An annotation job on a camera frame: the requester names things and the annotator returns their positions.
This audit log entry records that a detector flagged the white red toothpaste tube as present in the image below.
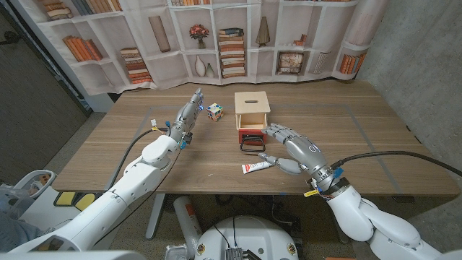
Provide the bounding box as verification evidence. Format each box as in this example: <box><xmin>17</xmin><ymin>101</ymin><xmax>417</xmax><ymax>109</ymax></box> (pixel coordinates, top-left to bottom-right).
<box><xmin>241</xmin><ymin>160</ymin><xmax>274</xmax><ymax>175</ymax></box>

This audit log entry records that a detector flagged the person in blue jeans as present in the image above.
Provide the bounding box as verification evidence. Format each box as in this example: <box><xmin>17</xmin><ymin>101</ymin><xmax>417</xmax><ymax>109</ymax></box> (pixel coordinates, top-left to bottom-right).
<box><xmin>0</xmin><ymin>186</ymin><xmax>44</xmax><ymax>252</ymax></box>

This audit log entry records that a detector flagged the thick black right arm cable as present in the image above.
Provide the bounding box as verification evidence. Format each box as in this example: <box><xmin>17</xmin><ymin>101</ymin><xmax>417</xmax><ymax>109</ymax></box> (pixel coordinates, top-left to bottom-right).
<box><xmin>330</xmin><ymin>150</ymin><xmax>462</xmax><ymax>178</ymax></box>

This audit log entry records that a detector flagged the right wrist connector wire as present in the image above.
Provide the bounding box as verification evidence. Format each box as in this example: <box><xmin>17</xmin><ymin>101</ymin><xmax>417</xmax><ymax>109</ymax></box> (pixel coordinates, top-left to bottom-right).
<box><xmin>302</xmin><ymin>178</ymin><xmax>335</xmax><ymax>200</ymax></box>

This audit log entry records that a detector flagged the red drawer with black handle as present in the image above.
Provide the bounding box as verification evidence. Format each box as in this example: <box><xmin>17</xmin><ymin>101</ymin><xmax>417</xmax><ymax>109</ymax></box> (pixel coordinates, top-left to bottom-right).
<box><xmin>237</xmin><ymin>122</ymin><xmax>269</xmax><ymax>153</ymax></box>

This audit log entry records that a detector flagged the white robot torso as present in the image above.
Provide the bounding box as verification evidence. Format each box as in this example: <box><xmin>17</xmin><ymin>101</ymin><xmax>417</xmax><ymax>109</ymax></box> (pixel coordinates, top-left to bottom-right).
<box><xmin>194</xmin><ymin>215</ymin><xmax>300</xmax><ymax>260</ymax></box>

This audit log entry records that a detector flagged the left wrist connector wire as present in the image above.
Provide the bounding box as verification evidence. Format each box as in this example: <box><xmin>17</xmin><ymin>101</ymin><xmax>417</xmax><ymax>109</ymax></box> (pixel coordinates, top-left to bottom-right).
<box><xmin>150</xmin><ymin>118</ymin><xmax>170</xmax><ymax>134</ymax></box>

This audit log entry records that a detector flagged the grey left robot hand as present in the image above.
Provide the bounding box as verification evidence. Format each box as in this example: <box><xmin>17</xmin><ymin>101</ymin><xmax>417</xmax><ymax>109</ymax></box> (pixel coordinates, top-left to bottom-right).
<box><xmin>168</xmin><ymin>87</ymin><xmax>205</xmax><ymax>147</ymax></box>

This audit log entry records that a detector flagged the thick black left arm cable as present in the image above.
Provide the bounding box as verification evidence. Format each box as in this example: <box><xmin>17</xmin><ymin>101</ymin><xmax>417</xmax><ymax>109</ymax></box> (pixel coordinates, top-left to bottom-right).
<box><xmin>104</xmin><ymin>126</ymin><xmax>170</xmax><ymax>191</ymax></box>

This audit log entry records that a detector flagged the printed bookshelf backdrop cloth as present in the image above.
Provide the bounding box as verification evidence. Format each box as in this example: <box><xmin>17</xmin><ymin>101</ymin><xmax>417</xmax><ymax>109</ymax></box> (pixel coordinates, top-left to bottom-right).
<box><xmin>10</xmin><ymin>0</ymin><xmax>391</xmax><ymax>97</ymax></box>

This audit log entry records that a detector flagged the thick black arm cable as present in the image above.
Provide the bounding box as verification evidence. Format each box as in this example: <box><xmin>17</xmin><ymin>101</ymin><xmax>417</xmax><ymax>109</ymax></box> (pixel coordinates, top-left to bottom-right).
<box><xmin>330</xmin><ymin>150</ymin><xmax>462</xmax><ymax>178</ymax></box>
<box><xmin>104</xmin><ymin>126</ymin><xmax>170</xmax><ymax>191</ymax></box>

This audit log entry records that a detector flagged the wrist connector wire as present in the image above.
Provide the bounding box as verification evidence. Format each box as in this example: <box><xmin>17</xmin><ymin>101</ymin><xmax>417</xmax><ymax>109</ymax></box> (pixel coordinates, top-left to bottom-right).
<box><xmin>302</xmin><ymin>178</ymin><xmax>335</xmax><ymax>200</ymax></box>
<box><xmin>150</xmin><ymin>118</ymin><xmax>170</xmax><ymax>134</ymax></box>

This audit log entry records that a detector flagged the yellow black-edged pad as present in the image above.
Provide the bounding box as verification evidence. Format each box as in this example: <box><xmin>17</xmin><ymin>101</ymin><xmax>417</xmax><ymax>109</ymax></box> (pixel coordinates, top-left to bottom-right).
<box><xmin>53</xmin><ymin>191</ymin><xmax>76</xmax><ymax>207</ymax></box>
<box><xmin>74</xmin><ymin>193</ymin><xmax>98</xmax><ymax>212</ymax></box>

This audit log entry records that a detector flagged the multicolour puzzle cube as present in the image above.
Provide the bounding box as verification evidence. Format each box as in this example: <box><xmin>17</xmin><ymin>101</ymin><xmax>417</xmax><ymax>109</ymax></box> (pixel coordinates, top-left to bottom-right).
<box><xmin>206</xmin><ymin>103</ymin><xmax>225</xmax><ymax>123</ymax></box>

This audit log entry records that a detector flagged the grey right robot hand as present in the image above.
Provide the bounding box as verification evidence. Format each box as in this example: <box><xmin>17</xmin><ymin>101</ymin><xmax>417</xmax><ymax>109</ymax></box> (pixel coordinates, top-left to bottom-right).
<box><xmin>258</xmin><ymin>122</ymin><xmax>349</xmax><ymax>194</ymax></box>

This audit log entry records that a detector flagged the white cylinder with orange label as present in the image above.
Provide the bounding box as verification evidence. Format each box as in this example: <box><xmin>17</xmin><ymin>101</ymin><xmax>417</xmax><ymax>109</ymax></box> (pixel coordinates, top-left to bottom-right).
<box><xmin>173</xmin><ymin>196</ymin><xmax>204</xmax><ymax>259</ymax></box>

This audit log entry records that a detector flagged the grey metal table leg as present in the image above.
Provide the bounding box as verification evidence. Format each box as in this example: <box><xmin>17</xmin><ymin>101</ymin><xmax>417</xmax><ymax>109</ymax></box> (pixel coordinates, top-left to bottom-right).
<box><xmin>145</xmin><ymin>194</ymin><xmax>166</xmax><ymax>241</ymax></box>

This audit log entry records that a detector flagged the light wooden slotted box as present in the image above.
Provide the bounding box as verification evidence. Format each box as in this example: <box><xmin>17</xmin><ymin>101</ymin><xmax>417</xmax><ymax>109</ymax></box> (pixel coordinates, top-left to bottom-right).
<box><xmin>234</xmin><ymin>90</ymin><xmax>271</xmax><ymax>131</ymax></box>

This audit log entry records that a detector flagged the crumpled silver foil tray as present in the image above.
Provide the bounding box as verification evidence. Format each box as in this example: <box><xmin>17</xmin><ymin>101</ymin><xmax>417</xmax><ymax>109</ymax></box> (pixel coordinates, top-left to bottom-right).
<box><xmin>165</xmin><ymin>244</ymin><xmax>188</xmax><ymax>260</ymax></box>

